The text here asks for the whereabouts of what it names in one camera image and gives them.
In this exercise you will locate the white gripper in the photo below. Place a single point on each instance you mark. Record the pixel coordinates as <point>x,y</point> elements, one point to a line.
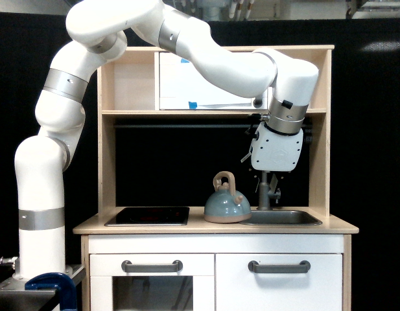
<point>274,152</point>

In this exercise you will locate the grey-blue toy teapot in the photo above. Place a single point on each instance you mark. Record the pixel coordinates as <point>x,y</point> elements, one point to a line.
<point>226,205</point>

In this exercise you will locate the black stove top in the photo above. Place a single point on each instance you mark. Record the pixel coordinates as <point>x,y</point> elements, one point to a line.
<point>150,216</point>

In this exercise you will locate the grey faucet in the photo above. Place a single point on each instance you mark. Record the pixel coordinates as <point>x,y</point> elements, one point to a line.
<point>268,190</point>

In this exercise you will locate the grey metal sink basin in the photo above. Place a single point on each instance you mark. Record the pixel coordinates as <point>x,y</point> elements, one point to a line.
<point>284,217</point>

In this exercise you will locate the wooden toy kitchen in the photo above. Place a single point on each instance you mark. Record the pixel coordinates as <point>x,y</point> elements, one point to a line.
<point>128,89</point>

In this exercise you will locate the blue tape piece bottom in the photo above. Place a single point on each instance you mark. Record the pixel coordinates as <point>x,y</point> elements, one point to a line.
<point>192,105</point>

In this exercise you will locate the white microwave door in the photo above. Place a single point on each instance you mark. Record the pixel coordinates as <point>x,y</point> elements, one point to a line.
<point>180,83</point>

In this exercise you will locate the white cabinet door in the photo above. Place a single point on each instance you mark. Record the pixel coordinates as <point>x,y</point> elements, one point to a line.
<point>239,289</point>

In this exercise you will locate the white oven door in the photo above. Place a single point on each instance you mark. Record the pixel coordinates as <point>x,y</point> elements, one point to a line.
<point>192,288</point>

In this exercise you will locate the blue C-clamp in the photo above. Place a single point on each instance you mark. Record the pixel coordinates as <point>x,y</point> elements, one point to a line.
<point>60,282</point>

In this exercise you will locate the grey microwave handle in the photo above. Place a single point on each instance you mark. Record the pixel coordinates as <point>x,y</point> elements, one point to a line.
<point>258,102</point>

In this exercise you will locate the grey cabinet door handle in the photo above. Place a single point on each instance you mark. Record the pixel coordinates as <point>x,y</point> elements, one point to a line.
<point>303,267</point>

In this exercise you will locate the grey oven door handle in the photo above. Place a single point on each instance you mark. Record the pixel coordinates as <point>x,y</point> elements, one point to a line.
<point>175,266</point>

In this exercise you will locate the black hanging rail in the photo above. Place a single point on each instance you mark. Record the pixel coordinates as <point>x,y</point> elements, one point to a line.
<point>212,125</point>

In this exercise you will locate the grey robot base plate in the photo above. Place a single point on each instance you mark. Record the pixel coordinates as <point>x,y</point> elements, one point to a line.
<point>15,285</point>

